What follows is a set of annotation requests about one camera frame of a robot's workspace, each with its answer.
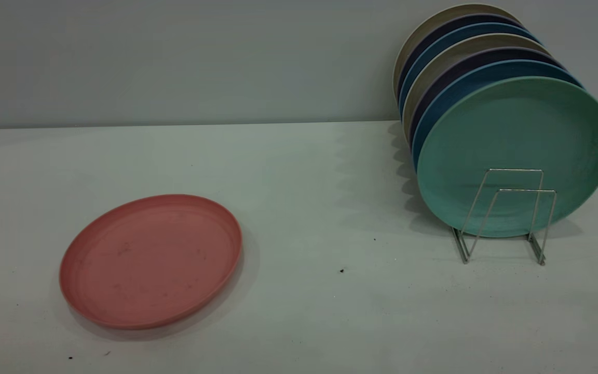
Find dark purple round plate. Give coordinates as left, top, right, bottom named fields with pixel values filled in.
left=397, top=14, right=526, bottom=100
left=408, top=47, right=567, bottom=147

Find blue round plate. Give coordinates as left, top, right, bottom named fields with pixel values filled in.
left=399, top=22, right=541, bottom=118
left=412, top=59, right=584, bottom=172

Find green round plate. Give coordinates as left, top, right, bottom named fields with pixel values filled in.
left=416, top=76, right=598, bottom=238

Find silver wire plate rack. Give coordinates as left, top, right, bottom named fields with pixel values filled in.
left=452, top=168, right=558, bottom=266

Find pink round plate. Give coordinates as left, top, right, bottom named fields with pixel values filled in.
left=59, top=194, right=243, bottom=330

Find beige round plate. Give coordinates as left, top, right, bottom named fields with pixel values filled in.
left=392, top=4, right=521, bottom=102
left=402, top=33, right=552, bottom=139

